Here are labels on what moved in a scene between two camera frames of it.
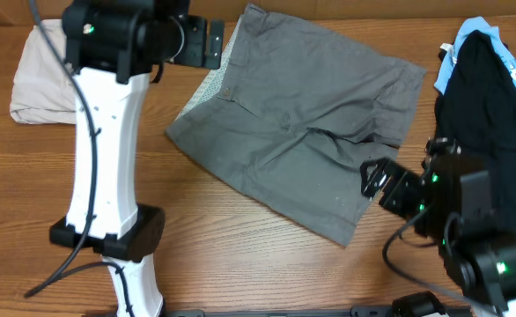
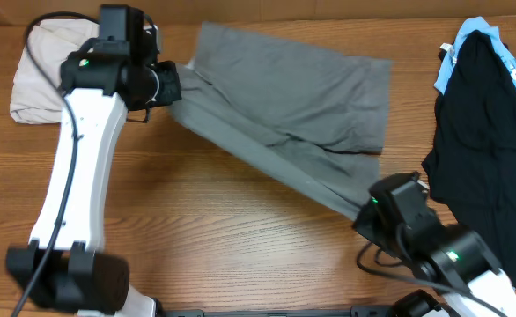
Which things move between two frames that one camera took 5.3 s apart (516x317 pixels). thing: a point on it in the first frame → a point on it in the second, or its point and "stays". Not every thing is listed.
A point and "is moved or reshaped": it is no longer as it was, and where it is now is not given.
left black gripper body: x=190 y=54 → x=167 y=89
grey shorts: x=295 y=118 is moved or reshaped
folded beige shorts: x=43 y=90 stays
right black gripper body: x=406 y=198 → x=374 y=229
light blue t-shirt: x=453 y=50 stays
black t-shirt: x=482 y=112 stays
